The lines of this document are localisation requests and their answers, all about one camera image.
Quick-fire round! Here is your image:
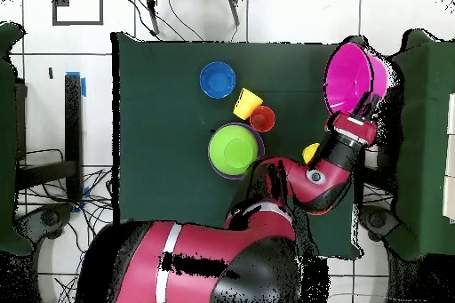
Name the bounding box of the yellow ribbed cup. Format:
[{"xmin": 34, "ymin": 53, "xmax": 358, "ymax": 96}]
[{"xmin": 232, "ymin": 87, "xmax": 265, "ymax": 122}]

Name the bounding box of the grey robot pedestal leg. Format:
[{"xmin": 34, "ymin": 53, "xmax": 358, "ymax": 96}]
[
  {"xmin": 356, "ymin": 206, "xmax": 401, "ymax": 243},
  {"xmin": 15, "ymin": 203, "xmax": 74, "ymax": 242}
]

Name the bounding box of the blue tape strip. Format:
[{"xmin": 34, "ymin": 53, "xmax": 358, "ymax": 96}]
[{"xmin": 65, "ymin": 70, "xmax": 87, "ymax": 98}]

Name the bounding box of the dark green tablecloth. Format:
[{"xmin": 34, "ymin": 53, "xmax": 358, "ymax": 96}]
[{"xmin": 110, "ymin": 31, "xmax": 367, "ymax": 259}]

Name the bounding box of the blue bowl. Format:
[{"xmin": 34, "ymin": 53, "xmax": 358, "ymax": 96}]
[{"xmin": 198, "ymin": 60, "xmax": 237, "ymax": 100}]

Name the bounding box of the black metal stand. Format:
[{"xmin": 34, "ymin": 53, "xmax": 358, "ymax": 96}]
[{"xmin": 15, "ymin": 73, "xmax": 84, "ymax": 204}]

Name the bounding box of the pink bowl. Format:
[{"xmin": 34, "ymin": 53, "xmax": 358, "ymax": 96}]
[{"xmin": 322, "ymin": 42, "xmax": 391, "ymax": 116}]

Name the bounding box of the neighbouring green-clothed table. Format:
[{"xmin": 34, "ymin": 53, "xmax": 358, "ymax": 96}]
[
  {"xmin": 385, "ymin": 28, "xmax": 455, "ymax": 261},
  {"xmin": 0, "ymin": 21, "xmax": 35, "ymax": 258}
]

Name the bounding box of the purple bowl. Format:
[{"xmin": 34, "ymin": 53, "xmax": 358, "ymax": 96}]
[{"xmin": 207, "ymin": 122, "xmax": 267, "ymax": 180}]

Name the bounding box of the orange cup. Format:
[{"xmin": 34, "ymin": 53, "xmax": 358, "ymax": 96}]
[{"xmin": 249, "ymin": 105, "xmax": 276, "ymax": 133}]

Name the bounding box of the green bowl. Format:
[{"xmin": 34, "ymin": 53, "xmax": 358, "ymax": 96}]
[{"xmin": 208, "ymin": 124, "xmax": 259, "ymax": 177}]

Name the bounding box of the tall yellow cup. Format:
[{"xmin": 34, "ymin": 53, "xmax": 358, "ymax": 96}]
[{"xmin": 301, "ymin": 142, "xmax": 321, "ymax": 165}]

